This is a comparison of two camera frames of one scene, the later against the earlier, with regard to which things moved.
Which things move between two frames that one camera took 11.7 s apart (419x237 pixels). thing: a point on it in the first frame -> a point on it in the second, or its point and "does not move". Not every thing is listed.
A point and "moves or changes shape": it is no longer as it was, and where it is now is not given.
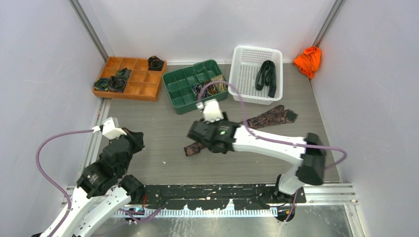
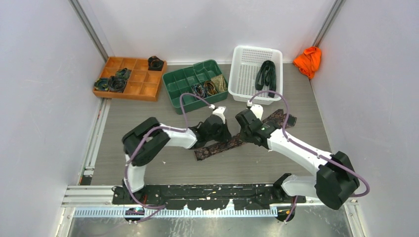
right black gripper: x=207 y=124 -> x=242 y=136
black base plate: x=217 y=196 does not move
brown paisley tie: x=276 y=114 moves or changes shape
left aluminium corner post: x=80 y=13 does not move
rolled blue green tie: x=102 y=84 does not move
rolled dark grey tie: x=116 y=84 does not move
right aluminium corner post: x=328 y=24 does not move
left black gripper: x=137 y=138 -> x=226 y=134
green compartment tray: x=178 y=83 does not move
